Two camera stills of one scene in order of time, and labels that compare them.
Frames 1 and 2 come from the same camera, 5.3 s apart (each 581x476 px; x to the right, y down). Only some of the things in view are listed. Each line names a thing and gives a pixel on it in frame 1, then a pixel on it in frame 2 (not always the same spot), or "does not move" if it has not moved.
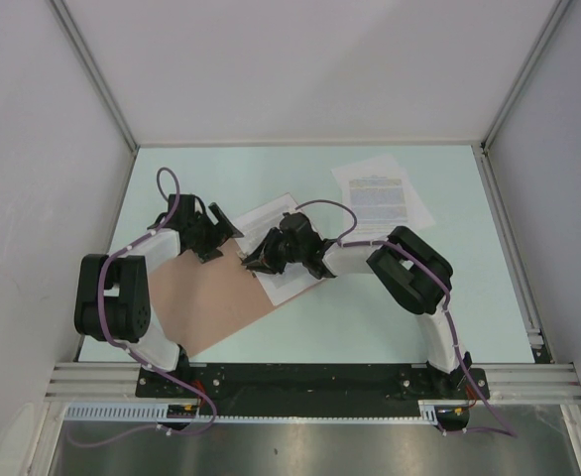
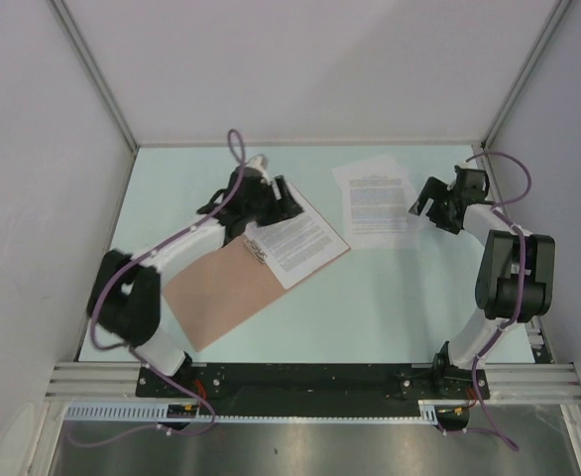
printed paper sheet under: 382,197 does not move
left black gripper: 219,234 → 287,202
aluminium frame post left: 93,63 does not move
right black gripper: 265,260 → 434,189
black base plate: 314,390 does not move
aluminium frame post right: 557,12 does not move
